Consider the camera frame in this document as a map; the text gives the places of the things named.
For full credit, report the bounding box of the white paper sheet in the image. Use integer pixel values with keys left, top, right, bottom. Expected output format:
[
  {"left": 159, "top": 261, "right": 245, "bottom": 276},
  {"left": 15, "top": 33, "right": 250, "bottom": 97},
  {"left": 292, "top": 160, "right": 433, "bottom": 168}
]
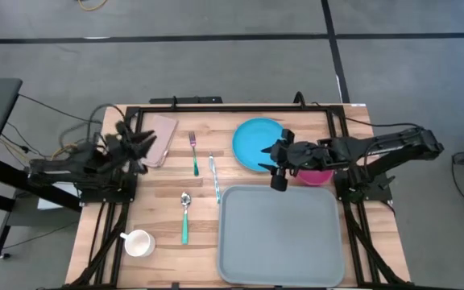
[{"left": 37, "top": 180, "right": 82, "bottom": 210}]

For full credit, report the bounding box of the black power strip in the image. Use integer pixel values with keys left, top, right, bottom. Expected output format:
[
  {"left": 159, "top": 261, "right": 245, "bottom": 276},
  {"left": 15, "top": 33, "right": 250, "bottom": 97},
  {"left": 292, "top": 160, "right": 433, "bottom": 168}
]
[{"left": 149, "top": 95, "right": 224, "bottom": 105}]

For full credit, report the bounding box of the spoon with teal handle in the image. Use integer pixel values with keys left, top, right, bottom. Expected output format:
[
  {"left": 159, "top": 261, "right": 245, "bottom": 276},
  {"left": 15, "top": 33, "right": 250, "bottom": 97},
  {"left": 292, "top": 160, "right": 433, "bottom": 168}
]
[{"left": 180, "top": 191, "right": 193, "bottom": 246}]

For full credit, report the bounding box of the thin black floor cable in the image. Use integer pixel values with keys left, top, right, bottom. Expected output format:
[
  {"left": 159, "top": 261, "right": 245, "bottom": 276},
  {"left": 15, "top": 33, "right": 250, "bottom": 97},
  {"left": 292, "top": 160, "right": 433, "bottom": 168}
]
[
  {"left": 0, "top": 221, "right": 80, "bottom": 257},
  {"left": 17, "top": 93, "right": 104, "bottom": 125}
]

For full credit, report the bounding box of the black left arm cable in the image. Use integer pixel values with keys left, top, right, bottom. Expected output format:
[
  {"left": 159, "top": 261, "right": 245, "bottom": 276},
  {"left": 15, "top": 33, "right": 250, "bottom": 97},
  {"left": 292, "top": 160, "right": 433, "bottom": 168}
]
[{"left": 58, "top": 103, "right": 127, "bottom": 150}]

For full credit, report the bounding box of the black aluminium table frame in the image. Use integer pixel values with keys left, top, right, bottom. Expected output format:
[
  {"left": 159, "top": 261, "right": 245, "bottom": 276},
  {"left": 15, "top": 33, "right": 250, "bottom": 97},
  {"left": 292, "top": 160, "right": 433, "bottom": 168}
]
[{"left": 60, "top": 103, "right": 414, "bottom": 290}]

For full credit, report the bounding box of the blue plate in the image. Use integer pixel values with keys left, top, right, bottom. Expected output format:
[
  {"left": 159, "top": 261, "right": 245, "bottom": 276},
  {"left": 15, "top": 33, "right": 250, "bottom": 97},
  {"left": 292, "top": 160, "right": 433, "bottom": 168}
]
[{"left": 231, "top": 117, "right": 293, "bottom": 173}]

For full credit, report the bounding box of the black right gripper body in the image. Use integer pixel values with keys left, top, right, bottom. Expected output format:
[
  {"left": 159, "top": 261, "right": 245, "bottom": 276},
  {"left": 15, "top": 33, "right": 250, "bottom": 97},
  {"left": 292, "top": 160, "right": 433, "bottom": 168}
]
[{"left": 271, "top": 129, "right": 336, "bottom": 176}]

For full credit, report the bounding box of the grey plastic tray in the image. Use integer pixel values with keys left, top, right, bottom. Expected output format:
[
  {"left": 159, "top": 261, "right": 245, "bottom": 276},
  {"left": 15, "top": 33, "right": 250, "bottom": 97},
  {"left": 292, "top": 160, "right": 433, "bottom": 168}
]
[{"left": 217, "top": 184, "right": 346, "bottom": 288}]

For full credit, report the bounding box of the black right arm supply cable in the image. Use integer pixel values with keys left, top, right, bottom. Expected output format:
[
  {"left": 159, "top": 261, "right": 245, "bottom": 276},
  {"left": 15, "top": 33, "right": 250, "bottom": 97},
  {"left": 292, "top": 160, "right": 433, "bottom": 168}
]
[{"left": 294, "top": 91, "right": 423, "bottom": 130}]

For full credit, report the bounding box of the fork with green handle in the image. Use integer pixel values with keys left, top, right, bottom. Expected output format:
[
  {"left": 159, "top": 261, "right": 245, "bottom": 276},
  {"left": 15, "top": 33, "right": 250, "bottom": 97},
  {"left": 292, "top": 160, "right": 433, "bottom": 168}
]
[{"left": 188, "top": 130, "right": 200, "bottom": 177}]

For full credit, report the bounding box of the knife with teal handle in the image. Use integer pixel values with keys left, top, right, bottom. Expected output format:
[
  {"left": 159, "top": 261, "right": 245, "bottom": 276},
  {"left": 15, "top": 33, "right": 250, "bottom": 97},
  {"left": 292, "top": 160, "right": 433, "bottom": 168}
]
[{"left": 209, "top": 151, "right": 222, "bottom": 205}]

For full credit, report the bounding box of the yellow floor cable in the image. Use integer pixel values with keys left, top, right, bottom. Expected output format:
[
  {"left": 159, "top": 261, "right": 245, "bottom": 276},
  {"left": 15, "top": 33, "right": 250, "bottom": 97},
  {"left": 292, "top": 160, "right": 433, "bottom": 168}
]
[{"left": 77, "top": 0, "right": 108, "bottom": 12}]

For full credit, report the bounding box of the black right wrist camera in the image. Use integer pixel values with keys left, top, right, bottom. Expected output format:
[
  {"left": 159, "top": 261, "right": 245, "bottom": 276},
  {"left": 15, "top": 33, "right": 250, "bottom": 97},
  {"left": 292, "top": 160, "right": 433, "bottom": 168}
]
[{"left": 270, "top": 167, "right": 290, "bottom": 193}]

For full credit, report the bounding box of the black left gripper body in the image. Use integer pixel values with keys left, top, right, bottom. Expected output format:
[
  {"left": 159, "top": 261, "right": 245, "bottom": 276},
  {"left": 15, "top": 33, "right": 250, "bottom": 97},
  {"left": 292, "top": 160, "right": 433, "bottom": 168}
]
[{"left": 102, "top": 120, "right": 148, "bottom": 175}]

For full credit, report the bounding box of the yellow cable bundle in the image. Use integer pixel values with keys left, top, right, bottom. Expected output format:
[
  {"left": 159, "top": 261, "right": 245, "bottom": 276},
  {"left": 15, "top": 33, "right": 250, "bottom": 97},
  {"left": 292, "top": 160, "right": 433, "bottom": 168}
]
[{"left": 50, "top": 143, "right": 78, "bottom": 160}]

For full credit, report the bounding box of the white mug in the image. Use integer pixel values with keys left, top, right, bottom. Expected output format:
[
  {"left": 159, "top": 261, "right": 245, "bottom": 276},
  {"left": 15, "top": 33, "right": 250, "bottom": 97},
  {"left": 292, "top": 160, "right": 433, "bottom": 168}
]
[{"left": 119, "top": 229, "right": 156, "bottom": 258}]

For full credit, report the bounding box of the beige cloth napkin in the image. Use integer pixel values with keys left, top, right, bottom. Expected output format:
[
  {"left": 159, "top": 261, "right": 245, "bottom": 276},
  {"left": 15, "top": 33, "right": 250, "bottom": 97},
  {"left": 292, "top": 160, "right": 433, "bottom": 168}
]
[{"left": 140, "top": 114, "right": 180, "bottom": 168}]

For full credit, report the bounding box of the pink bowl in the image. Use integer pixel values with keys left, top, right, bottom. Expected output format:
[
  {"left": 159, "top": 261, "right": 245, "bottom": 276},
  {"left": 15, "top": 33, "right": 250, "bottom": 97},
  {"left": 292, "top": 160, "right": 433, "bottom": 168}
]
[{"left": 296, "top": 168, "right": 334, "bottom": 187}]

